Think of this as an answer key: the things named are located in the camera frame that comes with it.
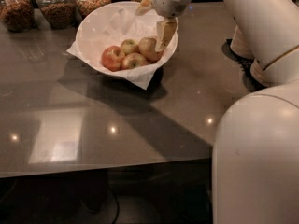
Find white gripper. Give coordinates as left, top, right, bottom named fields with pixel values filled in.
left=135, top=0, right=192, bottom=51

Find front stack paper bowls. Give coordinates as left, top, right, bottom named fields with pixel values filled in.
left=250, top=60, right=269, bottom=87

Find back yellow-green apple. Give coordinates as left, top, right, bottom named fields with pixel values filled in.
left=121, top=39, right=139, bottom=55

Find large red-yellow apple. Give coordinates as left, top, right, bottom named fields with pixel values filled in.
left=139, top=37, right=163, bottom=63

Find white paper liner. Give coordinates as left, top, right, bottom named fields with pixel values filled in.
left=66, top=9, right=179, bottom=91

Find black rubber mat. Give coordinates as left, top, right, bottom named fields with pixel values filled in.
left=226, top=39, right=264, bottom=91

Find left red apple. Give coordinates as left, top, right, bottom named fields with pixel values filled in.
left=101, top=46, right=125, bottom=72

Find white bowl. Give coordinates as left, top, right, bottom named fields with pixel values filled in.
left=75, top=1, right=178, bottom=79

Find far left cereal jar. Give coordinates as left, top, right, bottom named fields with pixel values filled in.
left=0, top=0, right=35, bottom=32

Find front red-yellow apple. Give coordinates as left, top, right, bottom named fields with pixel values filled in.
left=121, top=53, right=149, bottom=70

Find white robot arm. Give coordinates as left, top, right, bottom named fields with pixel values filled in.
left=212, top=0, right=299, bottom=224

